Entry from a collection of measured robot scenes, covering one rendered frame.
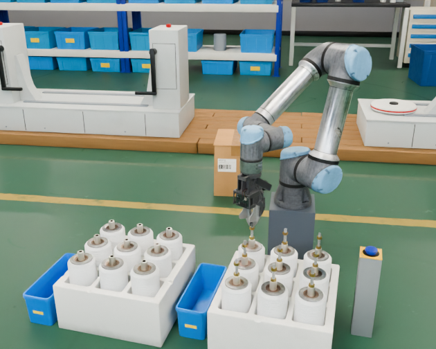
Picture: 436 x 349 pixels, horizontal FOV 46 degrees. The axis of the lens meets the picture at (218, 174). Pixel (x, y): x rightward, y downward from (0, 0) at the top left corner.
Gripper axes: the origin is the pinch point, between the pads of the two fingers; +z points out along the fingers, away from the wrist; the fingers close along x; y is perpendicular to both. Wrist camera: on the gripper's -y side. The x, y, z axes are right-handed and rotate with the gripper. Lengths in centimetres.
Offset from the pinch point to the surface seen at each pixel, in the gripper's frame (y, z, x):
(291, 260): -2.3, 10.7, 15.1
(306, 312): 16.6, 13.4, 32.6
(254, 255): 3.5, 10.5, 3.6
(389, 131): -184, 15, -24
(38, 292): 53, 28, -59
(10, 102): -51, 8, -256
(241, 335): 27.2, 23.7, 16.5
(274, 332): 23.0, 20.4, 25.8
